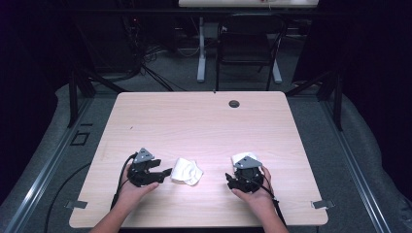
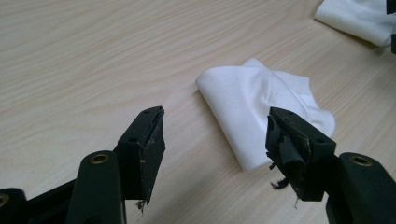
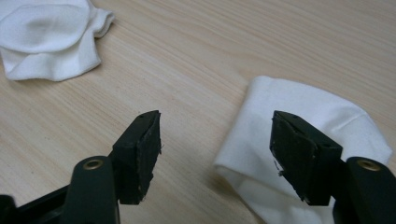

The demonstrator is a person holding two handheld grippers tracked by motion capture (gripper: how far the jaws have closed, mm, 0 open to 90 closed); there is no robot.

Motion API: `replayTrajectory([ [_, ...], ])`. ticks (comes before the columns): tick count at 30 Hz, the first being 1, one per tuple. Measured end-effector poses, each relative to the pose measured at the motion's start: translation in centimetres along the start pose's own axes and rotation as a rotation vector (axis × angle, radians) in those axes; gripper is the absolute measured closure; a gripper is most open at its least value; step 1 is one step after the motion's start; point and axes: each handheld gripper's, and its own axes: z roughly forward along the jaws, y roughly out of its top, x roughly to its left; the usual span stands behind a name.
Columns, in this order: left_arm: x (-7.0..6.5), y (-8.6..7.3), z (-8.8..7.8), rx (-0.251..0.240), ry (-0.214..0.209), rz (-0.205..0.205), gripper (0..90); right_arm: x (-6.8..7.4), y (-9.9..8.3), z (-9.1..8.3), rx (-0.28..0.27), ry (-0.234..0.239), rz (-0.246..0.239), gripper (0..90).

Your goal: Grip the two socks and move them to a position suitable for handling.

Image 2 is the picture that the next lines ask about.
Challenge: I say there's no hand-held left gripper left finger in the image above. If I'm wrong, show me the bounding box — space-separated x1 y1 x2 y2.
113 105 166 205

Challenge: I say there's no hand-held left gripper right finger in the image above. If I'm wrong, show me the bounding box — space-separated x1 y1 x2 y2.
264 106 338 203

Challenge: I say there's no white cloth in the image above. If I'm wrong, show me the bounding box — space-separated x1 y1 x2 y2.
194 57 337 173
313 0 396 49

